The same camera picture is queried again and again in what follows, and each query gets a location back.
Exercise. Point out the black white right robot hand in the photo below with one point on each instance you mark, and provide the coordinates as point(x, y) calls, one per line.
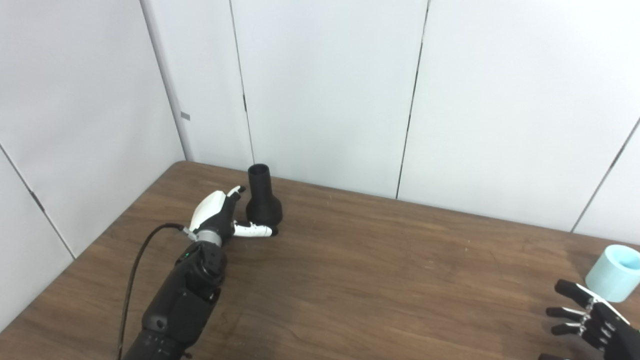
point(617, 335)

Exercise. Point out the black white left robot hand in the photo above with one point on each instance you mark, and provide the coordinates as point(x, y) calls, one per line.
point(210, 212)

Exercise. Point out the light blue cylinder cup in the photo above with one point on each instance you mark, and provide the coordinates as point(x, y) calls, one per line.
point(612, 277)

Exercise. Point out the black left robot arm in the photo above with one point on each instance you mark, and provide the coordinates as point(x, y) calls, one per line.
point(180, 305)

